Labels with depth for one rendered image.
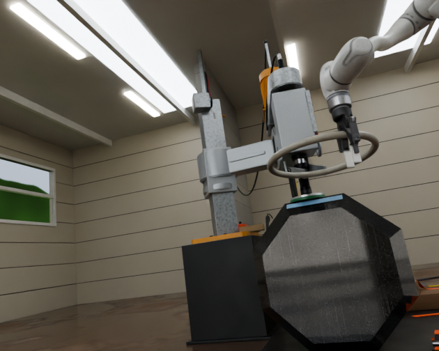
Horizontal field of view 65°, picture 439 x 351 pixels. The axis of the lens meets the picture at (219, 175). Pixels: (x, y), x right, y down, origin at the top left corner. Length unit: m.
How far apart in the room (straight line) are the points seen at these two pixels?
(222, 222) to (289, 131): 1.10
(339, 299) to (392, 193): 5.74
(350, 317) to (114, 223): 7.51
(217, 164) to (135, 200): 5.94
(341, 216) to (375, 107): 6.18
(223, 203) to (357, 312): 1.44
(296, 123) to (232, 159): 0.92
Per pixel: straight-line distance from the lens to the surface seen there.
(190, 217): 8.08
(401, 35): 1.78
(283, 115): 2.26
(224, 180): 2.99
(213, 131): 3.16
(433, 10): 1.79
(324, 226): 2.06
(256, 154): 2.93
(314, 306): 2.09
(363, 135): 1.46
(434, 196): 7.83
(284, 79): 2.33
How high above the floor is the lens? 0.59
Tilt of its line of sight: 14 degrees up
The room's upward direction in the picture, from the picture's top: 8 degrees counter-clockwise
